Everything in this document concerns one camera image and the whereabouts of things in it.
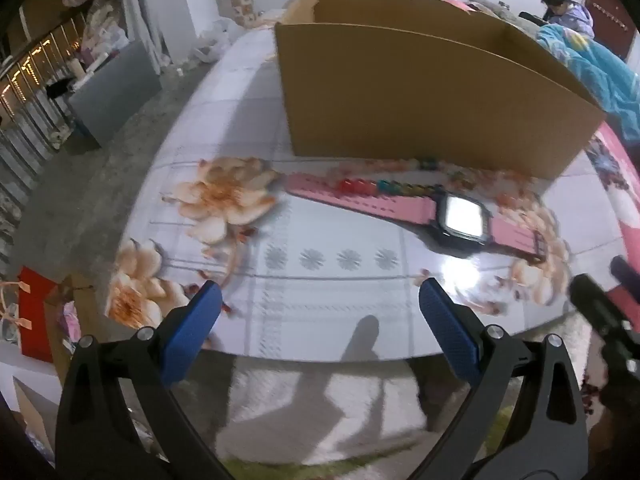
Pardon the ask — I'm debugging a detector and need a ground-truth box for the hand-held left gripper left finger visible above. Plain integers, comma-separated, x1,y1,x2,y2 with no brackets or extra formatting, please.
55,280,236,480

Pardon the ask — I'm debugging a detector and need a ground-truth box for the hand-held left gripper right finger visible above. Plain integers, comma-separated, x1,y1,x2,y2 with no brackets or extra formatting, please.
405,277,588,480

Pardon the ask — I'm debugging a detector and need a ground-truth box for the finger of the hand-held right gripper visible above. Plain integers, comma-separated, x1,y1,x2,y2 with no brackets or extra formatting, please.
610,255,640,293
569,272,640,376

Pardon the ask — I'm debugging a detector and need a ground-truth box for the pink strap digital watch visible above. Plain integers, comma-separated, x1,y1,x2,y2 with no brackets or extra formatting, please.
285,172,548,263

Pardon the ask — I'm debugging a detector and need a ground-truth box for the multicoloured bead bracelet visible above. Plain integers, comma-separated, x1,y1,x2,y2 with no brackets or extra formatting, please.
327,157,448,200

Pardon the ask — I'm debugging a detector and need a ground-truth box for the brown cardboard box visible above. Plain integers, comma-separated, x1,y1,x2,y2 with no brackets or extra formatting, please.
274,0,607,181

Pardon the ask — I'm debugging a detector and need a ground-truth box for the blue blanket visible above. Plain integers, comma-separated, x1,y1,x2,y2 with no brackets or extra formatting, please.
536,24,640,143

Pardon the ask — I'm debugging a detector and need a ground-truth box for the grey board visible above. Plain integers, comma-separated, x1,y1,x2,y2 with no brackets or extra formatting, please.
67,39,163,150

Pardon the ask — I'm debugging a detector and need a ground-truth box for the white plastic bag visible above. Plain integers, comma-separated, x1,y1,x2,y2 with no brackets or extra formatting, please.
199,16,241,63

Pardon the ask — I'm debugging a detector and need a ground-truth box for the grey patterned blanket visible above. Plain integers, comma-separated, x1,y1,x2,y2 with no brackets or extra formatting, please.
470,0,542,26

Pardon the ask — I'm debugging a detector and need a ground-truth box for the metal stair railing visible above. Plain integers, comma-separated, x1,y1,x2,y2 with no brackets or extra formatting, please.
0,15,88,161

